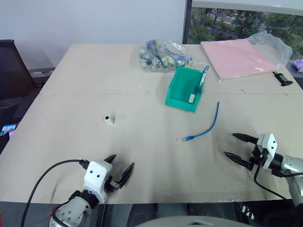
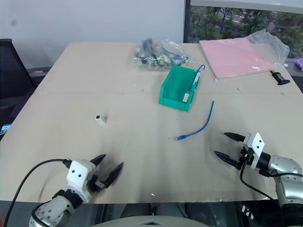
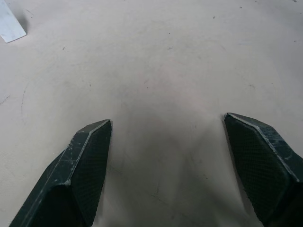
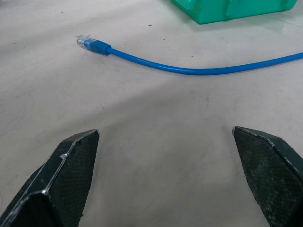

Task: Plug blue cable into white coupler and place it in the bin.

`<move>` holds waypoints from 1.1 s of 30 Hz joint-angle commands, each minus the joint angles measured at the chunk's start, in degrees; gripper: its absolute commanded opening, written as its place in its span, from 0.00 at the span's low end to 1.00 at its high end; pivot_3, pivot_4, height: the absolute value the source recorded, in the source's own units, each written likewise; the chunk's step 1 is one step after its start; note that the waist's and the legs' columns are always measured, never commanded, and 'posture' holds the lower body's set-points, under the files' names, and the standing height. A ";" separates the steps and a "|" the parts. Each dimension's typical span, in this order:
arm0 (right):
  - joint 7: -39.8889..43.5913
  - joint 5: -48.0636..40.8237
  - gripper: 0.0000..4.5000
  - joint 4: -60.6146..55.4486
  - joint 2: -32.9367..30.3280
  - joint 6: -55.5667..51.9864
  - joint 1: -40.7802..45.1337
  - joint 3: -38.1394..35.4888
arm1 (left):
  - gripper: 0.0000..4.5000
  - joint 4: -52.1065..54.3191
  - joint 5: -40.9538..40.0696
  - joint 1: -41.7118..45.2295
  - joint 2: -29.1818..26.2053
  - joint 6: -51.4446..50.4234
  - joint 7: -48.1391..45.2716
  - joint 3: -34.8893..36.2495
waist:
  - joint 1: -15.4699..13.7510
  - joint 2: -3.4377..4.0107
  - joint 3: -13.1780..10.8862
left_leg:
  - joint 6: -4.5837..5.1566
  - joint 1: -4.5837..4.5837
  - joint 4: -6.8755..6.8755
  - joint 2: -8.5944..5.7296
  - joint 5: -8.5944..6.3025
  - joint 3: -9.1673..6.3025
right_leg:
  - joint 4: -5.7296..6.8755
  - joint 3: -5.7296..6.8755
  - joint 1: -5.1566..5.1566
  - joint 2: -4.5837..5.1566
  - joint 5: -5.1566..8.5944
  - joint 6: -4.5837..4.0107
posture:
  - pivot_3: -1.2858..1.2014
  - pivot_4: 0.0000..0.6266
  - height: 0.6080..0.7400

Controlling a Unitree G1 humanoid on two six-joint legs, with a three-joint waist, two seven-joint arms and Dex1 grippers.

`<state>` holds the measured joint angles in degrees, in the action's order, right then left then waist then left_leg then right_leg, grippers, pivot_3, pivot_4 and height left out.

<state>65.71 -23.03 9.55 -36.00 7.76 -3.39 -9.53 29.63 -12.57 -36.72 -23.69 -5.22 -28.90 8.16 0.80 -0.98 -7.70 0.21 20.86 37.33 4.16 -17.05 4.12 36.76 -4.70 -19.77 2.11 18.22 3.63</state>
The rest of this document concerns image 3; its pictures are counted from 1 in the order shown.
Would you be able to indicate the white flat plate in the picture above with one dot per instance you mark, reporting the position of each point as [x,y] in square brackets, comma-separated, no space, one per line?
[9,23]

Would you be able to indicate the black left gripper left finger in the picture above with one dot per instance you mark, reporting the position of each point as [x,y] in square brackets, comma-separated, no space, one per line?
[71,179]

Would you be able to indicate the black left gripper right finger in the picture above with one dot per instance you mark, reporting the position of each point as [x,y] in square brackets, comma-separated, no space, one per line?
[262,170]

